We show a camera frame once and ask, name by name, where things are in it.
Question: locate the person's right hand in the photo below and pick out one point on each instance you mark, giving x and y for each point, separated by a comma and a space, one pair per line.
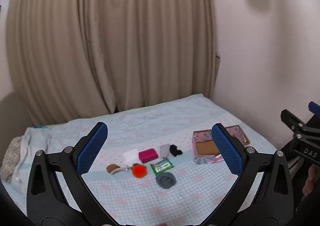
310, 179

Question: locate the green wet wipes packet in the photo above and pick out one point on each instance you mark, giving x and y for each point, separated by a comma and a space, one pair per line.
162, 166

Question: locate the light blue checkered blanket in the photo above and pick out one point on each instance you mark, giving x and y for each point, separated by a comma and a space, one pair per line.
150, 203

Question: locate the magenta rectangular block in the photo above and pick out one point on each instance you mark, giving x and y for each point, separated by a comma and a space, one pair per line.
148, 155

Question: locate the white towel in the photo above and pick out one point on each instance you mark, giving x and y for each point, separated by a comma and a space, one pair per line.
130, 156

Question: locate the beige curtain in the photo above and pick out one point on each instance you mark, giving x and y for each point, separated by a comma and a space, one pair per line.
112, 40

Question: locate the grey sock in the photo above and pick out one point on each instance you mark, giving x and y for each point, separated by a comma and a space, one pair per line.
165, 181
165, 150

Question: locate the brown and white plush toy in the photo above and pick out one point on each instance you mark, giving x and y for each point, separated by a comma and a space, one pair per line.
112, 168

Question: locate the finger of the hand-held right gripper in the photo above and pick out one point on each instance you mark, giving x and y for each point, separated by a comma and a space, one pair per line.
314, 107
296, 122

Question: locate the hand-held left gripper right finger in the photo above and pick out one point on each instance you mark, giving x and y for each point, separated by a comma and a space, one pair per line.
226, 150

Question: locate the black sock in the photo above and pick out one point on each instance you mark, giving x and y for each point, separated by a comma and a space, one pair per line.
175, 151

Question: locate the cardboard box with pink lining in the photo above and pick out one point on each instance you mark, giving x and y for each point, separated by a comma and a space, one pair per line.
207, 148

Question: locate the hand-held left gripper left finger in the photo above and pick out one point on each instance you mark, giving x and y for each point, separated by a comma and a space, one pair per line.
92, 148

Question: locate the floral pillow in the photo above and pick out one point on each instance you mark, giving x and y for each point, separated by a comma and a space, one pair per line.
11, 155

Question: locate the orange pom-pom ball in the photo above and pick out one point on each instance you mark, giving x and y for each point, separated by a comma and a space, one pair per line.
139, 171

